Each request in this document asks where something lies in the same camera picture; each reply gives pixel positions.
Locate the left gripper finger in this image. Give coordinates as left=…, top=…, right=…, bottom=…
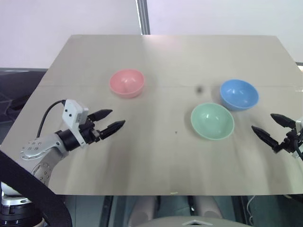
left=89, top=109, right=113, bottom=122
left=99, top=120, right=126, bottom=140

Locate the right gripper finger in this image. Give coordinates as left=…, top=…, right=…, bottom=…
left=251, top=125, right=278, bottom=148
left=270, top=113, right=297, bottom=129

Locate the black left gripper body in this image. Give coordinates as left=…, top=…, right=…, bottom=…
left=79, top=116, right=102, bottom=144

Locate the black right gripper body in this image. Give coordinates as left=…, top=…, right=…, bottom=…
left=274, top=128, right=303, bottom=154

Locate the red plastic bowl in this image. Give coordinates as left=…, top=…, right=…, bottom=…
left=109, top=69, right=145, bottom=99

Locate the blue plastic bowl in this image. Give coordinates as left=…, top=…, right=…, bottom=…
left=219, top=79, right=259, bottom=112

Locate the green plastic bowl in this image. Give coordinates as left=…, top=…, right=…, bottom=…
left=190, top=102, right=235, bottom=141

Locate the grey rounded shell with diamond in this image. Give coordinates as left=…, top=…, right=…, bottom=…
left=143, top=213, right=248, bottom=227

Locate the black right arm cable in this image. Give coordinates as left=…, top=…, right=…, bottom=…
left=296, top=139, right=303, bottom=162

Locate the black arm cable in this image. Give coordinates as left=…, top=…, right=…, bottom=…
left=296, top=139, right=303, bottom=162
left=36, top=100, right=67, bottom=139

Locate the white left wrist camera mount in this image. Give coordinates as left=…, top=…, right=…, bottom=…
left=62, top=99, right=89, bottom=148

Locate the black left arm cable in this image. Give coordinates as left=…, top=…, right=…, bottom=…
left=36, top=100, right=67, bottom=139

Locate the thin white cable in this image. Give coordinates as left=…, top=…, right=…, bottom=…
left=245, top=195, right=257, bottom=224

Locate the black shoulder strap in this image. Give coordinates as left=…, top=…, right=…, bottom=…
left=0, top=150, right=73, bottom=227

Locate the grey window frame post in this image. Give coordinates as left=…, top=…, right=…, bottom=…
left=136, top=0, right=152, bottom=36

